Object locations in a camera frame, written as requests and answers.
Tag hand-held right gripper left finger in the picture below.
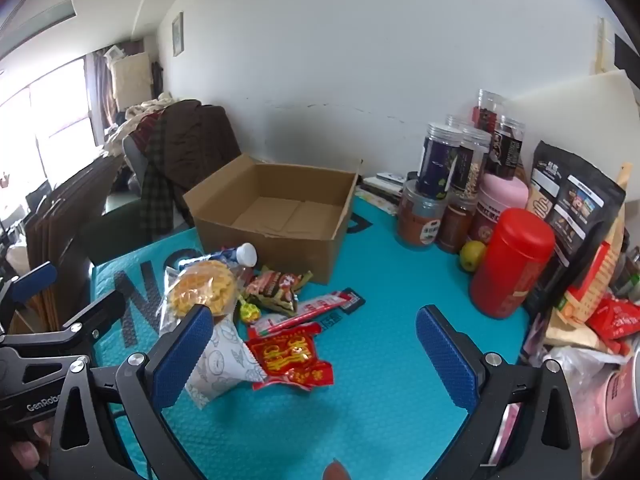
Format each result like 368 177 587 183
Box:
47 304 216 480

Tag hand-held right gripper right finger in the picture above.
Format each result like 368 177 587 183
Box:
416 304 596 480

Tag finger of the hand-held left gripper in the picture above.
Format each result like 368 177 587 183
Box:
0 261 59 333
59 290 127 348

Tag white patterned packet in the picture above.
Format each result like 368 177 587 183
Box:
185 317 268 411

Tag yellow waffle snack packet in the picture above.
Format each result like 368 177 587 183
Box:
159 259 241 336

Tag yellow lollipop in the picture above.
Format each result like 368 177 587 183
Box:
237 295 262 323

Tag red gold snack packet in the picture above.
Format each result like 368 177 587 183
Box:
246 322 333 392

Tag green snack packet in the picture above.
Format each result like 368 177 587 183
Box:
245 269 313 317

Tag blue white tube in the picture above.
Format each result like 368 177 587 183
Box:
207 242 259 268

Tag brown cardboard box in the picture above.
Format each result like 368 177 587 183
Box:
182 154 363 286

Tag long red snack packet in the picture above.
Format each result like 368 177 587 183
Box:
248 287 358 341

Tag person's left hand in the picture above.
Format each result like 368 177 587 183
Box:
9 416 55 480

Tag brown cardboard sheets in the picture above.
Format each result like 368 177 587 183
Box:
25 157 121 331

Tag teal bubble mat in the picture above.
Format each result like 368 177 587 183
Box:
90 195 531 480

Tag green lime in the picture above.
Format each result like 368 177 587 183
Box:
459 240 487 272

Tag small black packet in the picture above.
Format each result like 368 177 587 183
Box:
340 287 367 315

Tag red canister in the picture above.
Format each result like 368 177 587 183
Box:
470 207 556 320

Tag narrow chili powder jar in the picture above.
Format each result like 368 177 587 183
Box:
436 195 478 255

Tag large chili powder jar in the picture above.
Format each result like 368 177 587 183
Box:
397 180 446 250

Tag green plaid garment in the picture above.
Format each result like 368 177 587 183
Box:
139 115 176 241

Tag grey chair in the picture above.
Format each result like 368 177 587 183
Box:
122 135 151 196

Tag pink canister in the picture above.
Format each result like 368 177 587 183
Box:
467 174 530 246

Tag pink cup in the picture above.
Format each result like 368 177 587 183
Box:
570 355 640 480

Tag pile of red packets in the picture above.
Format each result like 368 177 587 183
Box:
585 295 640 356

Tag stack of papers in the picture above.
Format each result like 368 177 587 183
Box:
359 177 403 213

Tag red striped cloth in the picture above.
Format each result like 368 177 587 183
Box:
131 112 161 148

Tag clear jar dark blue label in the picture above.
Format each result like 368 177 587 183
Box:
416 122 465 200

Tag grey curtain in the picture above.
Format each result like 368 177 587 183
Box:
85 50 113 146

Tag clear jar of nuts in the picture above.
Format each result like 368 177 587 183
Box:
450 127 492 201

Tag brown quilted jacket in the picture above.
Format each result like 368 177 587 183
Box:
142 100 242 221

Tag black stand-up pouch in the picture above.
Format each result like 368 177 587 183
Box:
522 140 627 311

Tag clear jar black label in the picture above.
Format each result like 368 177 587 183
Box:
487 116 525 181

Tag cream cushion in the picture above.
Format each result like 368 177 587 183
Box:
109 52 153 111

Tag clear jar red contents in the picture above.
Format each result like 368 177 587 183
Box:
472 89 503 131

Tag white foam board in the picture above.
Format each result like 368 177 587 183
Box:
505 70 640 196

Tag cream framed board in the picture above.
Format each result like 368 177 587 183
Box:
595 16 640 81

